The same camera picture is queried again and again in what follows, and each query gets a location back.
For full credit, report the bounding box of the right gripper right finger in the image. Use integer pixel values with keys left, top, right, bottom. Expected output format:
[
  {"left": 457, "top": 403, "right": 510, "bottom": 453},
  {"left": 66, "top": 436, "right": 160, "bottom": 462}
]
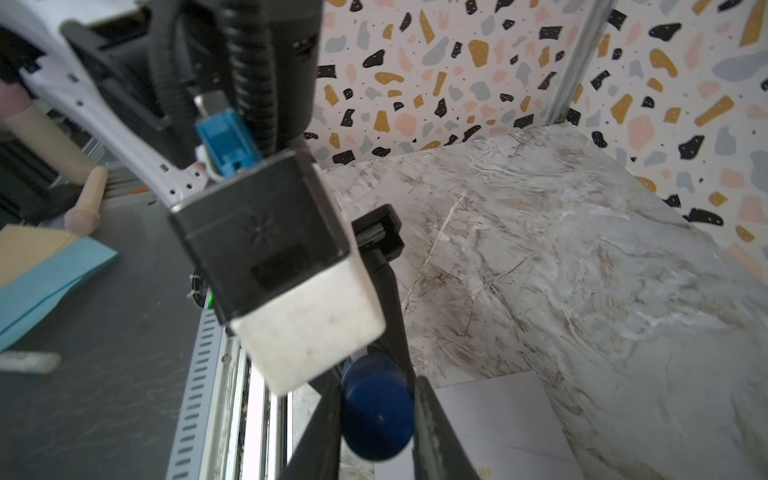
[{"left": 413, "top": 376, "right": 479, "bottom": 480}]

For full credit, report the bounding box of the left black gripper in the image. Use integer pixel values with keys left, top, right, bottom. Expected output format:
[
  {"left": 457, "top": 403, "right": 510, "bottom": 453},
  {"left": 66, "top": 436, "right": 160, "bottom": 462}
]
[{"left": 352, "top": 204, "right": 416, "bottom": 390}]

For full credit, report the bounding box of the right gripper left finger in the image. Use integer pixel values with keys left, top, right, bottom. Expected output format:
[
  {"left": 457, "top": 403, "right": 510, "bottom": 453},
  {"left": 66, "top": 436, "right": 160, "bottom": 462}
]
[{"left": 280, "top": 371, "right": 342, "bottom": 480}]

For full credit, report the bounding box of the blue white glue stick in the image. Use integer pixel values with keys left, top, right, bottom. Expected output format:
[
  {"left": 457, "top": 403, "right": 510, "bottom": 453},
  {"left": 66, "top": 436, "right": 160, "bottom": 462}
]
[{"left": 341, "top": 353, "right": 415, "bottom": 462}]

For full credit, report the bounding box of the pale lilac envelope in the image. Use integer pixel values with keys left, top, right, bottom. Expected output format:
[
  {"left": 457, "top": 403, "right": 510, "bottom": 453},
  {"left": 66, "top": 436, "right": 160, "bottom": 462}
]
[{"left": 374, "top": 370, "right": 586, "bottom": 480}]

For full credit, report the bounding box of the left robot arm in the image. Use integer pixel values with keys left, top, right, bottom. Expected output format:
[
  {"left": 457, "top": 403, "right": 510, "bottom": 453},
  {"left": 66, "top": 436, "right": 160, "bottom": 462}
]
[{"left": 1, "top": 1, "right": 415, "bottom": 394}]

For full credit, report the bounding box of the white spare glue stick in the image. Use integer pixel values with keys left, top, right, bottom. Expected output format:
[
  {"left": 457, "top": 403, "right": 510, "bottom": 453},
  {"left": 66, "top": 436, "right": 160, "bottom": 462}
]
[{"left": 0, "top": 351, "right": 62, "bottom": 375}]

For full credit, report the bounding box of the beige blue paper stack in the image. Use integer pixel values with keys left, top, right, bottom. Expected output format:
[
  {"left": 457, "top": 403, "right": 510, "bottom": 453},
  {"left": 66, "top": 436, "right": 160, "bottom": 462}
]
[{"left": 1, "top": 225, "right": 117, "bottom": 351}]

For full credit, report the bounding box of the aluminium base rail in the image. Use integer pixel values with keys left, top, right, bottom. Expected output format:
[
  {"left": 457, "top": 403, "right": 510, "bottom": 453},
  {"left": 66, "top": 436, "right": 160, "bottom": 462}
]
[{"left": 165, "top": 308, "right": 291, "bottom": 479}]

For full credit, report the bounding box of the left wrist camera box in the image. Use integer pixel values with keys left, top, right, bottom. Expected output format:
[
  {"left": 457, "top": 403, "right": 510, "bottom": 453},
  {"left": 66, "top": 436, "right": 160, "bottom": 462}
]
[{"left": 167, "top": 89, "right": 387, "bottom": 397}]

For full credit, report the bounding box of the black corrugated cable conduit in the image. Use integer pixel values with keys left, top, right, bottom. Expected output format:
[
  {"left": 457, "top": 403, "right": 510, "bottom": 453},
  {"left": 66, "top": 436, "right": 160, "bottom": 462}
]
[{"left": 218, "top": 0, "right": 280, "bottom": 157}]

